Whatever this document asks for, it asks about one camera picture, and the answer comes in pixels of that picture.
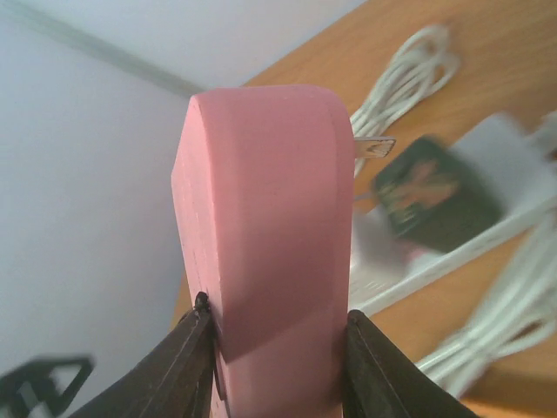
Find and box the long white multicolour power strip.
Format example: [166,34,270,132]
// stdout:
[348,113,556,315]

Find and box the teal strip white cable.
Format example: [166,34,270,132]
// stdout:
[350,24,462,179]

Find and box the dark green cube adapter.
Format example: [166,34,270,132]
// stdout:
[372,136,504,253]

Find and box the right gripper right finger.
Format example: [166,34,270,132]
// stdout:
[343,309,477,418]

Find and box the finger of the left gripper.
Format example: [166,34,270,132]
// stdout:
[1,356,94,417]

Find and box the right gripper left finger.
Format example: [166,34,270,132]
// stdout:
[72,292,216,418]

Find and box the pink triangular power strip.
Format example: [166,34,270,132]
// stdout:
[171,84,355,417]

